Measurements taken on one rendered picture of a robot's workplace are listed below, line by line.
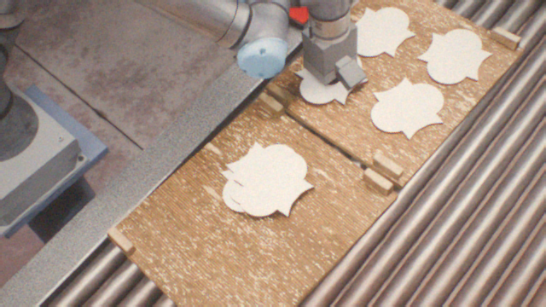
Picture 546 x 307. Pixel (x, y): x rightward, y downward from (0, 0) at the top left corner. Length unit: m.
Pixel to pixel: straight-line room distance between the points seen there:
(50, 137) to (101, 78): 1.38
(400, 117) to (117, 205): 0.57
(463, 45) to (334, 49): 0.31
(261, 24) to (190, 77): 1.61
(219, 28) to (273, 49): 0.09
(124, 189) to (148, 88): 1.37
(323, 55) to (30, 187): 0.62
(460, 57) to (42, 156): 0.85
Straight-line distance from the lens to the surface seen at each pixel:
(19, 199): 1.38
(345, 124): 1.30
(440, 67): 1.39
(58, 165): 1.39
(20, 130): 1.37
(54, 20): 3.05
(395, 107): 1.32
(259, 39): 1.04
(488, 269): 1.20
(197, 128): 1.36
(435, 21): 1.48
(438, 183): 1.26
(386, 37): 1.43
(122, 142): 2.53
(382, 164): 1.23
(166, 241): 1.22
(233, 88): 1.40
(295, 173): 1.22
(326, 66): 1.26
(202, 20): 1.02
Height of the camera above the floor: 2.01
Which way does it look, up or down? 57 degrees down
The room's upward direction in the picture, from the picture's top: 11 degrees counter-clockwise
